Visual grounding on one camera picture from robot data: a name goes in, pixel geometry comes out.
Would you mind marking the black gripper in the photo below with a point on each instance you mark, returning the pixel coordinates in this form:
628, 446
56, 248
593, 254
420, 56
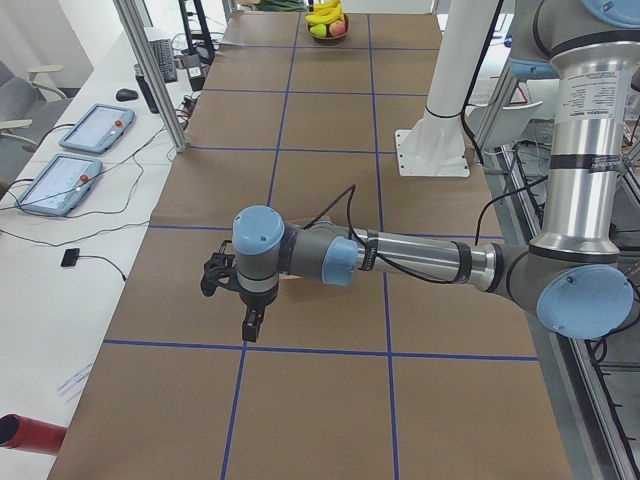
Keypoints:
255, 298

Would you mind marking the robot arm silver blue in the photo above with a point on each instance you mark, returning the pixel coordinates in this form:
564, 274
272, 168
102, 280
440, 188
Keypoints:
567, 275

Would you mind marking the wicker fruit basket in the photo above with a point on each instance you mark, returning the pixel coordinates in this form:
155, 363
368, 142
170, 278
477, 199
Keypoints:
328, 39

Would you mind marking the small black box device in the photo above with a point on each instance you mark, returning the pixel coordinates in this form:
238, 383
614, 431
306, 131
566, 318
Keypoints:
70, 257

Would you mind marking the brown paper table mat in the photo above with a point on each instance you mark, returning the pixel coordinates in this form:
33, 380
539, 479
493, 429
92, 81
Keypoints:
388, 378

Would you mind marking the near blue teach pendant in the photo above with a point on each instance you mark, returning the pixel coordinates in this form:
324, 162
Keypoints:
61, 185

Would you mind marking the blue teach pendant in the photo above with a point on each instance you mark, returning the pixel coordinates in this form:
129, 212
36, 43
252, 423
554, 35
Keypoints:
61, 185
99, 129

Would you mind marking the far blue teach pendant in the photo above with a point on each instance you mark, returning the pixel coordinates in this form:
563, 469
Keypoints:
99, 129

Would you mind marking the black computer mouse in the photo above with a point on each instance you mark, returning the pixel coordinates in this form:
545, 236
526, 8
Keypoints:
125, 95

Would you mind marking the black water bottle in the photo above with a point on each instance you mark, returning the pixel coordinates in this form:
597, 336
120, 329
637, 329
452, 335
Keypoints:
145, 89

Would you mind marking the red cylinder tube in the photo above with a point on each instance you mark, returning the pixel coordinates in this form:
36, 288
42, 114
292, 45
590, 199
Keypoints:
30, 435

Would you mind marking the black keyboard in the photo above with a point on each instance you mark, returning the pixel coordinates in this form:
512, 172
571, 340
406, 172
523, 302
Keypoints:
163, 53

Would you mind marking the grey office chair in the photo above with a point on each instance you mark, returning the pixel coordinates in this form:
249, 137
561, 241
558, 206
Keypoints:
29, 111

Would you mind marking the green pear fruit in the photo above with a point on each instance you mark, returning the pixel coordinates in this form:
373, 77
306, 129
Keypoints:
319, 30

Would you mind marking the red peach fruit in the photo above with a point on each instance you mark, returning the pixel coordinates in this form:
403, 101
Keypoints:
337, 29

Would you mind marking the yellow banana bunch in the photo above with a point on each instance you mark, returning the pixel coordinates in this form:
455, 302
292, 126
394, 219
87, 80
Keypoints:
325, 13

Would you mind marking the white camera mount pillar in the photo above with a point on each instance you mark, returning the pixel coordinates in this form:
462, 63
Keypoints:
435, 146

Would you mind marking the aluminium frame post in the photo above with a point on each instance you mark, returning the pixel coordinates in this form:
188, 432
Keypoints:
135, 31

